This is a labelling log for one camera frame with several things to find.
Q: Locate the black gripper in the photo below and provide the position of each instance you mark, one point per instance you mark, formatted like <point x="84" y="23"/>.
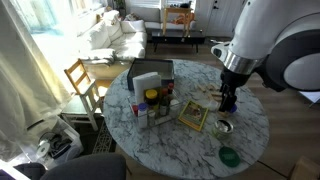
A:
<point x="233" y="81"/>

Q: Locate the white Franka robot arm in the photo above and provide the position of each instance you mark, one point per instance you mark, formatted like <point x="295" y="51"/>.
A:
<point x="266" y="26"/>

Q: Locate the open glass container with foil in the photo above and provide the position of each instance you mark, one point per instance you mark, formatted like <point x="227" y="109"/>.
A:
<point x="222" y="128"/>

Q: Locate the dark blue open box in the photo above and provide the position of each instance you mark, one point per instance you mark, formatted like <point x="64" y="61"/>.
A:
<point x="151" y="68"/>

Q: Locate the blue lidded jar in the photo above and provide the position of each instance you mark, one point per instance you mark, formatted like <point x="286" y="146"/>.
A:
<point x="234" y="108"/>

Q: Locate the wooden block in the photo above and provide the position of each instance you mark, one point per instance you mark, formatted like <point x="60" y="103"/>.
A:
<point x="212" y="88"/>
<point x="216" y="94"/>
<point x="215" y="99"/>

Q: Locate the yellow children's book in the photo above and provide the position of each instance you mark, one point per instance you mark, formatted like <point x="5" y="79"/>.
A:
<point x="193" y="115"/>

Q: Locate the green round lid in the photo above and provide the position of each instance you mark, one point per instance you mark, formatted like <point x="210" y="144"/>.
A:
<point x="229" y="156"/>

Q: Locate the clear acrylic organizer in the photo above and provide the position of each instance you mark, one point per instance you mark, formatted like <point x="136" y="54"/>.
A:
<point x="173" y="115"/>

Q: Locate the red capped sauce bottle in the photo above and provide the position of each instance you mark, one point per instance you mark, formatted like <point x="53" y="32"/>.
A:
<point x="170" y="88"/>

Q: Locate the yellow lidded jar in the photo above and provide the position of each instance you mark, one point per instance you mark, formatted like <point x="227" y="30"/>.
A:
<point x="151" y="96"/>

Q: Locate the dark coffee table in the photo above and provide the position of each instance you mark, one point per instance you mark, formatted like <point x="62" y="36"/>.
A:
<point x="178" y="36"/>

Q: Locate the white door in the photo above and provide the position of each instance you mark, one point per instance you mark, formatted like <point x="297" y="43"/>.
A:
<point x="225" y="16"/>

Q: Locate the blue capped white bottle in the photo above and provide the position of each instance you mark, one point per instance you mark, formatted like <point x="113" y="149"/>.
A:
<point x="142" y="115"/>

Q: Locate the small red capped bottle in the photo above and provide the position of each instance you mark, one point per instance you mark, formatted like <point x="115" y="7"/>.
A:
<point x="135" y="109"/>

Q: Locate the orange cushion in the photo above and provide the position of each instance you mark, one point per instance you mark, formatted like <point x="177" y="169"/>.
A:
<point x="183" y="18"/>

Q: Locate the cardboard box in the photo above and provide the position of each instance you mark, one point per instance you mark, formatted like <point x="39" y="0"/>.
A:
<point x="305" y="170"/>

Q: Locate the wooden side table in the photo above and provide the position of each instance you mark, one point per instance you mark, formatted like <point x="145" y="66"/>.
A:
<point x="176" y="10"/>

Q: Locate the patterned rug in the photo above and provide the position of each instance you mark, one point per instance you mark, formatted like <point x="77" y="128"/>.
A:
<point x="104" y="138"/>

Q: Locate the white sofa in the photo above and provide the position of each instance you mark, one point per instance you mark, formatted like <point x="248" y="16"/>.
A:
<point x="113" y="40"/>

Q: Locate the wooden chair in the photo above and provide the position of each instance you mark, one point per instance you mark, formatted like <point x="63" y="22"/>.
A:
<point x="85" y="106"/>
<point x="78" y="75"/>

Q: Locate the grey office chair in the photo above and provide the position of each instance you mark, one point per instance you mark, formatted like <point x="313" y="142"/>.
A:
<point x="86" y="168"/>

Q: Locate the cream curtain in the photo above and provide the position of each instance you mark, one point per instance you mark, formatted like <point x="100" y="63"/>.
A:
<point x="23" y="83"/>

